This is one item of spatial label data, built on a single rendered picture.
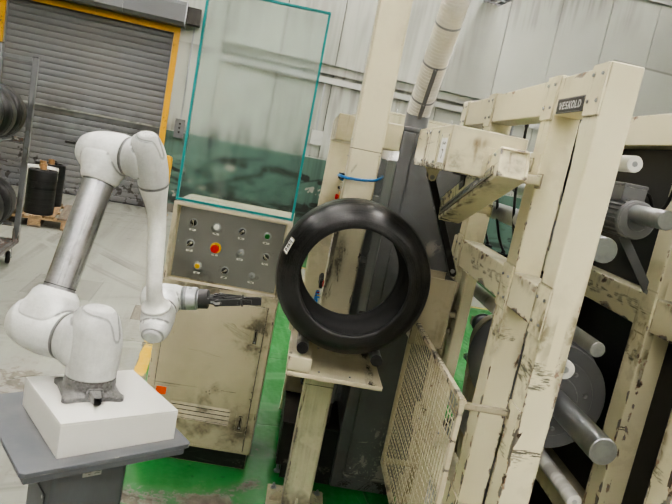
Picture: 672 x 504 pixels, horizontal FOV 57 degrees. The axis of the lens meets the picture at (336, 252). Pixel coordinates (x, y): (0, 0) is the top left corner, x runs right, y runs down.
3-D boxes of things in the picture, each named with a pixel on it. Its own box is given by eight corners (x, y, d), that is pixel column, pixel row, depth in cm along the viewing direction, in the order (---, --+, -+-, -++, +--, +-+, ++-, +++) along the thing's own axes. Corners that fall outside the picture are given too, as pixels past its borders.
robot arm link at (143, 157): (178, 179, 214) (144, 172, 218) (173, 129, 205) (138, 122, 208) (156, 194, 204) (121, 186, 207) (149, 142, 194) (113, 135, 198)
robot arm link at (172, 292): (186, 301, 243) (179, 322, 232) (146, 299, 242) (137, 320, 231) (184, 278, 237) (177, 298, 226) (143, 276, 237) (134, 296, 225)
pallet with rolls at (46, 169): (13, 207, 858) (20, 152, 846) (76, 215, 885) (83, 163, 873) (-4, 221, 747) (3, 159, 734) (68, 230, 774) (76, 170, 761)
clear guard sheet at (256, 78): (176, 198, 288) (208, -14, 273) (292, 220, 292) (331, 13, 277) (175, 199, 286) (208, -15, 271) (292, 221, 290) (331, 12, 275)
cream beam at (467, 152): (411, 164, 255) (419, 128, 252) (470, 176, 256) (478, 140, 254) (441, 170, 195) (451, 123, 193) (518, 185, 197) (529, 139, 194)
